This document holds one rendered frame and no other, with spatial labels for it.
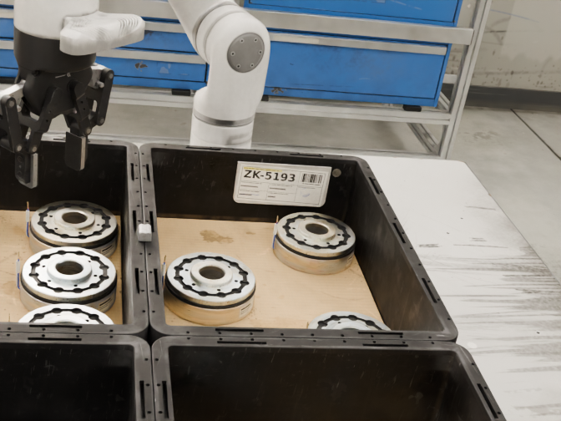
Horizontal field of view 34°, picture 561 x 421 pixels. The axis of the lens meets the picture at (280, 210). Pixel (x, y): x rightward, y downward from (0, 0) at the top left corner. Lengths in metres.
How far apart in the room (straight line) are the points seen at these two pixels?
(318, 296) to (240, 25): 0.40
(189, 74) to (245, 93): 1.68
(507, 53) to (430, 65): 1.13
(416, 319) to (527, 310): 0.47
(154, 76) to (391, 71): 0.79
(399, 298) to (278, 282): 0.16
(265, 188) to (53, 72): 0.43
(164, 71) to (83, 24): 2.15
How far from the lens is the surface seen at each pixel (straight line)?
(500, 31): 4.18
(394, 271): 1.04
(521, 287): 1.48
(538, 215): 3.38
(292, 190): 1.20
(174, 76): 2.97
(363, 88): 3.10
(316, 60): 3.02
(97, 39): 0.81
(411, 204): 1.64
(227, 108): 1.30
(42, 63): 0.85
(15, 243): 1.13
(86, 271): 1.02
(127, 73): 2.96
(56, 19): 0.84
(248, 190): 1.19
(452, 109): 3.22
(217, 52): 1.26
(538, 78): 4.35
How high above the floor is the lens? 1.43
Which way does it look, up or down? 28 degrees down
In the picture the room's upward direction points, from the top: 10 degrees clockwise
